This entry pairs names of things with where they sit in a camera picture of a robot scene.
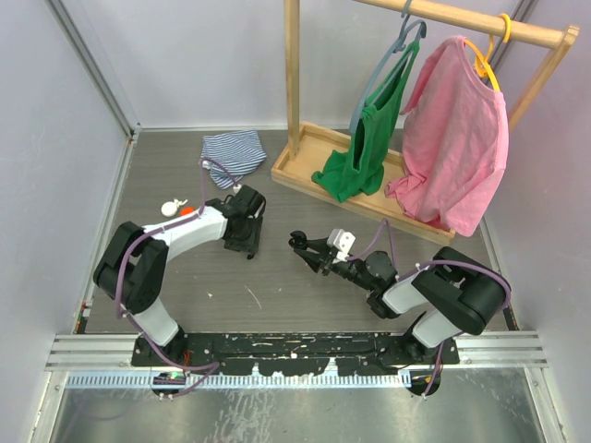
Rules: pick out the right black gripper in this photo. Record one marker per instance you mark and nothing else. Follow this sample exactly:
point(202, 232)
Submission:
point(314, 258)

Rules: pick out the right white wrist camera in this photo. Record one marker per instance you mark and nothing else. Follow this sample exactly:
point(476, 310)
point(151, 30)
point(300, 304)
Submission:
point(342, 241)

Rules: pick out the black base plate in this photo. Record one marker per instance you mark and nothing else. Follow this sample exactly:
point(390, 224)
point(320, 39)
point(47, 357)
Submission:
point(299, 354)

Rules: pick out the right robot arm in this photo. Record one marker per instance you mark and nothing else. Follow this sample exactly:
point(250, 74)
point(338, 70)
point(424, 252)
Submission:
point(464, 294)

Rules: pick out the orange earbud case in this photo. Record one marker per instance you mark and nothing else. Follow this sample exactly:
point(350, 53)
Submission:
point(187, 211)

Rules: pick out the aluminium rail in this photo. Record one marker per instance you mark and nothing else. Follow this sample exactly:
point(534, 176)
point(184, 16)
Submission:
point(492, 349)

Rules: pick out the blue striped folded cloth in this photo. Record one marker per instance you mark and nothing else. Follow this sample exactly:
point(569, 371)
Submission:
point(231, 156)

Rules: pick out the wooden clothes rack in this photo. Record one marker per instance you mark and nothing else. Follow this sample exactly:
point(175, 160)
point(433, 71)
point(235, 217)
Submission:
point(309, 145)

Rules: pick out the green tank top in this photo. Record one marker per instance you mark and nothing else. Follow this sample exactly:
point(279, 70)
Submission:
point(360, 170)

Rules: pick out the white earbud case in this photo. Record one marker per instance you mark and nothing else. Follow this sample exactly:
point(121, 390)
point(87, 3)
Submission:
point(171, 207)

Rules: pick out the pink t-shirt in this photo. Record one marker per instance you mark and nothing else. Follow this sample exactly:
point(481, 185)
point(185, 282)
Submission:
point(455, 143)

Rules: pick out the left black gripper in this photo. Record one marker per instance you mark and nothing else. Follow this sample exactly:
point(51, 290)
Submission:
point(250, 244)

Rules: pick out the yellow clothes hanger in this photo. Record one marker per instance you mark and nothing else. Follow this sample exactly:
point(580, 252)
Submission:
point(481, 63)

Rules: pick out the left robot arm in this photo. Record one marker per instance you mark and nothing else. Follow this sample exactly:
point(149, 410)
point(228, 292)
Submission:
point(133, 264)

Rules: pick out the black earbud charging case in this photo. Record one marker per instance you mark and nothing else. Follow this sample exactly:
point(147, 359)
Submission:
point(298, 240)

